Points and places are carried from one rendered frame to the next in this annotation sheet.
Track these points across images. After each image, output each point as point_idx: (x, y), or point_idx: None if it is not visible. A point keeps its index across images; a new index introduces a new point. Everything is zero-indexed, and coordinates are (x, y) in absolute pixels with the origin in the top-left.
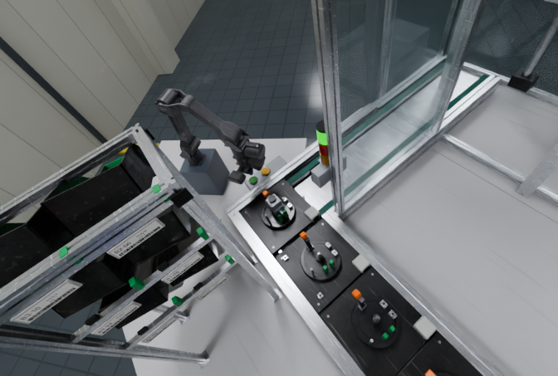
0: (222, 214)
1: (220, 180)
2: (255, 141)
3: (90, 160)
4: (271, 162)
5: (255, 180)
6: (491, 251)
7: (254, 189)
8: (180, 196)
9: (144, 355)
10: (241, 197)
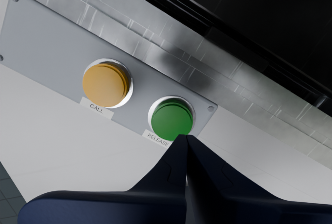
0: (262, 159)
1: (187, 220)
2: (18, 174)
3: None
4: (46, 78)
5: (173, 110)
6: None
7: (214, 95)
8: None
9: None
10: (200, 135)
